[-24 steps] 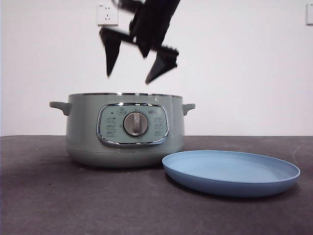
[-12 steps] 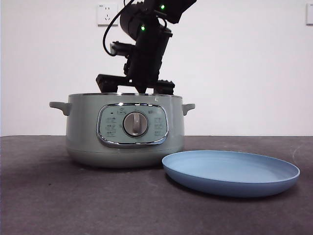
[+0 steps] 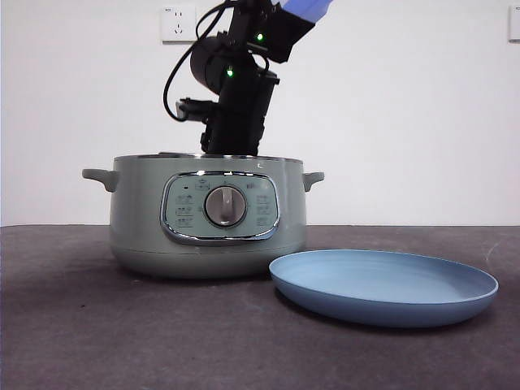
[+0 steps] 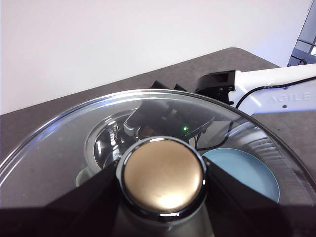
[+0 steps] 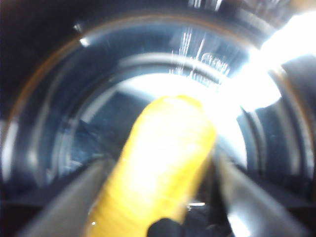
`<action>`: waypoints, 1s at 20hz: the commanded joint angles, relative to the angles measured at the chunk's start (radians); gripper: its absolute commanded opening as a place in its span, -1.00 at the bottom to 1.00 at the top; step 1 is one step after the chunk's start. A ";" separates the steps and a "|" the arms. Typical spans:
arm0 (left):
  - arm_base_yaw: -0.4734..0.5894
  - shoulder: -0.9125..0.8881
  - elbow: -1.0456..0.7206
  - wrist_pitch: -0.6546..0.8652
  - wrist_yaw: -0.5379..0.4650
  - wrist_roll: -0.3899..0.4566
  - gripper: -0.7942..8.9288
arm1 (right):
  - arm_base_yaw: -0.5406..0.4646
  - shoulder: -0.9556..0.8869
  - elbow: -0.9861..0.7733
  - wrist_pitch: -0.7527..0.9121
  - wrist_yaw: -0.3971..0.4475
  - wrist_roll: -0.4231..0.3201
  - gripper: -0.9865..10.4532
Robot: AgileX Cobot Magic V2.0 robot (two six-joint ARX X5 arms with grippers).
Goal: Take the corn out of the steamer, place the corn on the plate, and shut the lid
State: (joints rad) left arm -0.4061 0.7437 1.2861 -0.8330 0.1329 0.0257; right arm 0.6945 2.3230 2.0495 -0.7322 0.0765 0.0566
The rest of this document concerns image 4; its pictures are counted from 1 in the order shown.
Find grey metal frame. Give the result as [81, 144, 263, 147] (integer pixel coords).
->
[287, 0, 316, 68]

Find black block on white beam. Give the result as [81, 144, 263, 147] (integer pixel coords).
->
[195, 70, 237, 105]

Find thin black cable on beam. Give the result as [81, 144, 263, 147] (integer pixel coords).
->
[234, 76, 316, 110]

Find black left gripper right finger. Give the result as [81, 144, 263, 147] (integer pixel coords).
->
[203, 160, 316, 237]

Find blue round plate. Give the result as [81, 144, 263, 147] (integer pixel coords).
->
[201, 147, 282, 203]

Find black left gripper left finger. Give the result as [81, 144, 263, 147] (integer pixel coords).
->
[0, 161, 139, 237]

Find glass lid with green knob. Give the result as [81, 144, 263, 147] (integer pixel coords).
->
[0, 88, 316, 237]

